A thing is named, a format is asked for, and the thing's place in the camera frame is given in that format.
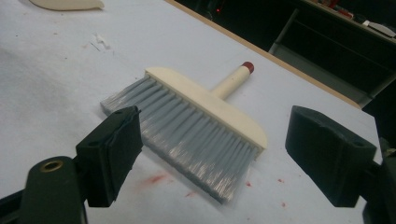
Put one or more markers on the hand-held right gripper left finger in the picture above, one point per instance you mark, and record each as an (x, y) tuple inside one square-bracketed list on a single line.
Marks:
[(109, 155)]

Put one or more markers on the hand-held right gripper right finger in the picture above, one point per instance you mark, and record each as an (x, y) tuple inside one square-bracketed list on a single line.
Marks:
[(330, 155)]

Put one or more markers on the cream brush with grey bristles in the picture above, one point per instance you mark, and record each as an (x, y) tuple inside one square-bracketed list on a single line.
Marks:
[(202, 124)]

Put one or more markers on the cream plastic dustpan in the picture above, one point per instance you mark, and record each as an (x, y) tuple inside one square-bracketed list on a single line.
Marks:
[(68, 3)]

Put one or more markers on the light wooden desk top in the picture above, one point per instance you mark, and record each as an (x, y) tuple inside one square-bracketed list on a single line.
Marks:
[(358, 23)]

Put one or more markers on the white metal desk frame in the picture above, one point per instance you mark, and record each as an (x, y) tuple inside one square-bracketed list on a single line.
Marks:
[(285, 34)]

